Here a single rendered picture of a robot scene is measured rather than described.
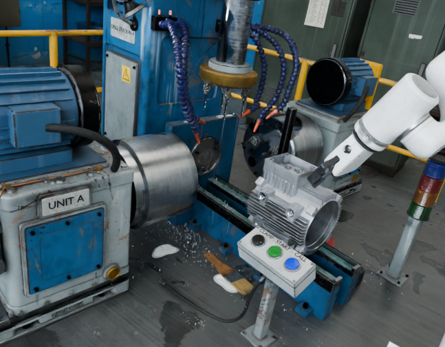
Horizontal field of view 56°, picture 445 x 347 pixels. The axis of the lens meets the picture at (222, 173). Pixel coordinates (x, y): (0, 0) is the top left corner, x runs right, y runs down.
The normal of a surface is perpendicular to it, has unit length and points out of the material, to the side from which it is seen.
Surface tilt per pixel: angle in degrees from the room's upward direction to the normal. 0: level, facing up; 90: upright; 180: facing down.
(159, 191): 77
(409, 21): 90
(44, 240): 90
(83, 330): 0
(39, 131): 90
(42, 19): 90
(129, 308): 0
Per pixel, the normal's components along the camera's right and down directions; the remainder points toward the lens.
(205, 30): 0.67, 0.41
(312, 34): -0.60, 0.27
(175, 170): 0.62, -0.19
